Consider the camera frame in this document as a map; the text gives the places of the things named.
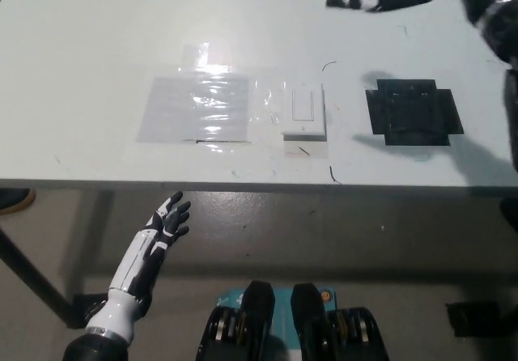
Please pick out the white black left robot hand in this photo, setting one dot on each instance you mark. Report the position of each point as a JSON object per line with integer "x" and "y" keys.
{"x": 131, "y": 264}

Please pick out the black left robot leg block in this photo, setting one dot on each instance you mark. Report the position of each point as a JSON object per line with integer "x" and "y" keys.
{"x": 255, "y": 316}

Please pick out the black robot leg block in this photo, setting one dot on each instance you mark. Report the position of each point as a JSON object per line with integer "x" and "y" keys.
{"x": 255, "y": 316}
{"x": 311, "y": 320}

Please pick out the black right robot leg block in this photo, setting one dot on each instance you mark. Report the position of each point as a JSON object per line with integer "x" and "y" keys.
{"x": 311, "y": 320}

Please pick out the black metal table leg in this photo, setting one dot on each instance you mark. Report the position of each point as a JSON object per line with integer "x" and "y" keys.
{"x": 36, "y": 280}

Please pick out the black tape patch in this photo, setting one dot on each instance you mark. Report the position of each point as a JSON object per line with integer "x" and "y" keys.
{"x": 413, "y": 112}

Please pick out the black shoe tan sole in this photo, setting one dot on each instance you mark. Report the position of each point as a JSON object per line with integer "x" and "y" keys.
{"x": 14, "y": 201}

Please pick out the clear plastic film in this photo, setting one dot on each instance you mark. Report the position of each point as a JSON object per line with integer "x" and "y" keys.
{"x": 265, "y": 102}

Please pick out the white rocker wall switch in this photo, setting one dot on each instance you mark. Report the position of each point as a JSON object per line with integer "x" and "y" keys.
{"x": 303, "y": 110}

